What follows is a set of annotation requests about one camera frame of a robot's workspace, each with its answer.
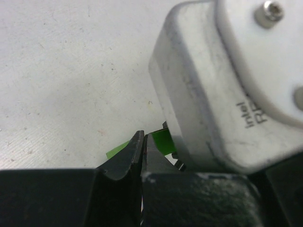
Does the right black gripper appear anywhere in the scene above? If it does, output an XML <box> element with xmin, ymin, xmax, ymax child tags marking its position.
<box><xmin>162</xmin><ymin>120</ymin><xmax>303</xmax><ymax>227</ymax></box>

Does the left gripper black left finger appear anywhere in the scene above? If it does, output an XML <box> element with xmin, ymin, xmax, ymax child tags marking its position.
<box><xmin>0</xmin><ymin>131</ymin><xmax>144</xmax><ymax>227</ymax></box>

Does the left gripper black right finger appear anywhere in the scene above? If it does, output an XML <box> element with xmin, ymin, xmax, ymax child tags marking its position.
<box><xmin>142</xmin><ymin>135</ymin><xmax>267</xmax><ymax>227</ymax></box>

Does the green paper box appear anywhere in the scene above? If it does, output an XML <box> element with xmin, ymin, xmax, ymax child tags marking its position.
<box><xmin>106</xmin><ymin>128</ymin><xmax>177</xmax><ymax>159</ymax></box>

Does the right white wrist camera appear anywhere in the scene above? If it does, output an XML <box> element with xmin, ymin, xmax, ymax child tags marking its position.
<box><xmin>149</xmin><ymin>0</ymin><xmax>303</xmax><ymax>174</ymax></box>

